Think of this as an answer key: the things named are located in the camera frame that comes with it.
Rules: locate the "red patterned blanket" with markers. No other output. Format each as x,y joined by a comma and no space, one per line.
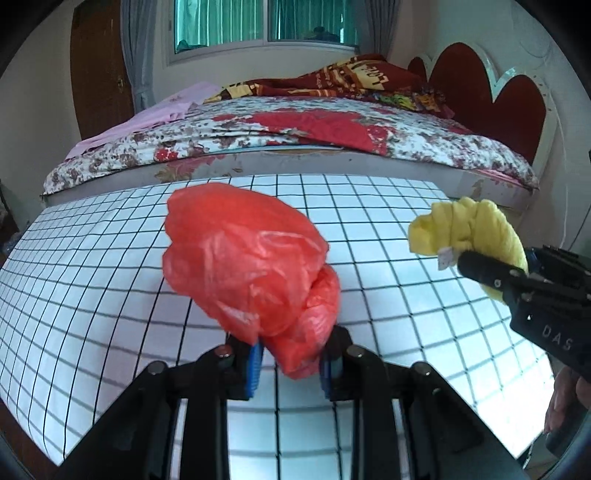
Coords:
369,78

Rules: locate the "pink sheet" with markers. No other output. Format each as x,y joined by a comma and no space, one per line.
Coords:
172,108

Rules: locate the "grey curtain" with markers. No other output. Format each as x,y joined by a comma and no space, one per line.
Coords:
137,25

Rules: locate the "red heart headboard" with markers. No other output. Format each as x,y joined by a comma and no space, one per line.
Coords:
515,108

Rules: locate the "bed with floral sheet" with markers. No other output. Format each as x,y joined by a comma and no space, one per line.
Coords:
267,135

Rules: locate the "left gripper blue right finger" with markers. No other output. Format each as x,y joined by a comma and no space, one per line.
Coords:
328,369

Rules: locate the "right hand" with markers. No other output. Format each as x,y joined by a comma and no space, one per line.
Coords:
568,388

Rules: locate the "window with green curtain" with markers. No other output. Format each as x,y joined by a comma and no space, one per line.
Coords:
200,28

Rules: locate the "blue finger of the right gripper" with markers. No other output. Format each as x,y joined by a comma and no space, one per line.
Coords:
487,271

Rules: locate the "red plastic bag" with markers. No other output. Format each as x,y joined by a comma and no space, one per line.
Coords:
256,266

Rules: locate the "white grid tablecloth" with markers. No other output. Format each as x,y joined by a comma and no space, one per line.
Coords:
98,288

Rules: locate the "brown wooden door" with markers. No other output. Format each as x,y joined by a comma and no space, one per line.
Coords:
101,91

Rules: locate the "yellow cloth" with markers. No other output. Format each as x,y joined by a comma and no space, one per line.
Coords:
454,227

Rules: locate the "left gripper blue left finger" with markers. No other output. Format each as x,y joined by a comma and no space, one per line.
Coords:
253,366

